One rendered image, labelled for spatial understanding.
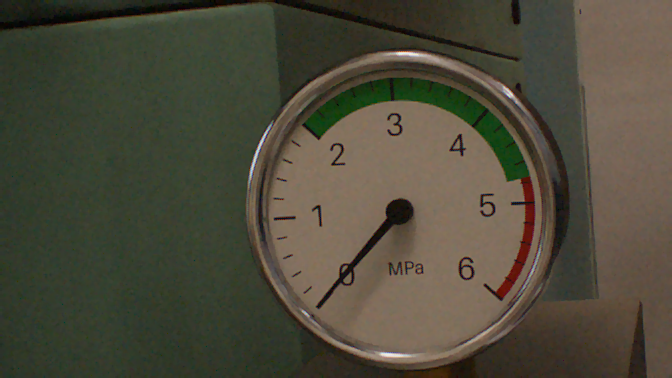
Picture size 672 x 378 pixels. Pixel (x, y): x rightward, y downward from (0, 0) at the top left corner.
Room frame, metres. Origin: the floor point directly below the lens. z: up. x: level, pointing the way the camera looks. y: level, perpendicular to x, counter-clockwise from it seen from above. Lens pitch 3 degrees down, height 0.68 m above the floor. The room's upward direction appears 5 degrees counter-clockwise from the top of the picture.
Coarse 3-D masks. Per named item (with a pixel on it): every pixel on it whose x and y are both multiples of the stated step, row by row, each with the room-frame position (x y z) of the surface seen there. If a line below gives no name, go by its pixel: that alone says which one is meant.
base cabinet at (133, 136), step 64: (0, 64) 0.35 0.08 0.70; (64, 64) 0.34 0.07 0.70; (128, 64) 0.34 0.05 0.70; (192, 64) 0.33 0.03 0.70; (256, 64) 0.33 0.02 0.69; (320, 64) 0.36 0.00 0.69; (512, 64) 0.81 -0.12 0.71; (0, 128) 0.35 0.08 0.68; (64, 128) 0.34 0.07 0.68; (128, 128) 0.34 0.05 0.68; (192, 128) 0.33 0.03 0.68; (256, 128) 0.33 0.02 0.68; (0, 192) 0.35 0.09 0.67; (64, 192) 0.34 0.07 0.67; (128, 192) 0.34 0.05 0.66; (192, 192) 0.33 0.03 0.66; (0, 256) 0.35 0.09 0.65; (64, 256) 0.34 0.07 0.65; (128, 256) 0.34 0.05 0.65; (192, 256) 0.33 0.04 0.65; (0, 320) 0.35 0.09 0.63; (64, 320) 0.34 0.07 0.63; (128, 320) 0.34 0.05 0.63; (192, 320) 0.33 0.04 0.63; (256, 320) 0.33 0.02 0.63
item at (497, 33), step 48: (0, 0) 0.35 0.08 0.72; (48, 0) 0.34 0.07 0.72; (96, 0) 0.34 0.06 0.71; (144, 0) 0.34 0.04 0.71; (192, 0) 0.33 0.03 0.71; (240, 0) 0.33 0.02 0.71; (288, 0) 0.35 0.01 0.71; (336, 0) 0.39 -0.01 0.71; (384, 0) 0.45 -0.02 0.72; (432, 0) 0.55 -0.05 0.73; (480, 0) 0.69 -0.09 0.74; (480, 48) 0.69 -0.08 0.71
